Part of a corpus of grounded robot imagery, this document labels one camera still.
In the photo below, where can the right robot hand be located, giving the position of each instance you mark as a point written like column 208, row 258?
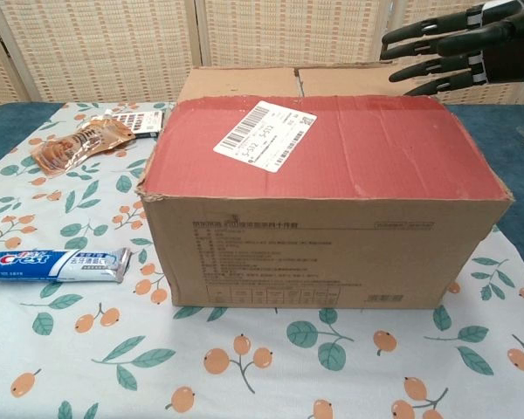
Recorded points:
column 511, row 39

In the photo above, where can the large cardboard box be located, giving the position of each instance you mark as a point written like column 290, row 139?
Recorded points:
column 323, row 262

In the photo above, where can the flat colour swatch box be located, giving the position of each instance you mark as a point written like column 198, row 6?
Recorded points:
column 144, row 122

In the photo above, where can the brown snack pouch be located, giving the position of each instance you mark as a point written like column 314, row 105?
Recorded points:
column 74, row 148

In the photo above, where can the Crest toothpaste tube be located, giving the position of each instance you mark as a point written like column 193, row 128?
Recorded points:
column 48, row 264

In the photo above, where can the floral fruit print tablecloth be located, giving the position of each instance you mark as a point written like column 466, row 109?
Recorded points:
column 113, row 371

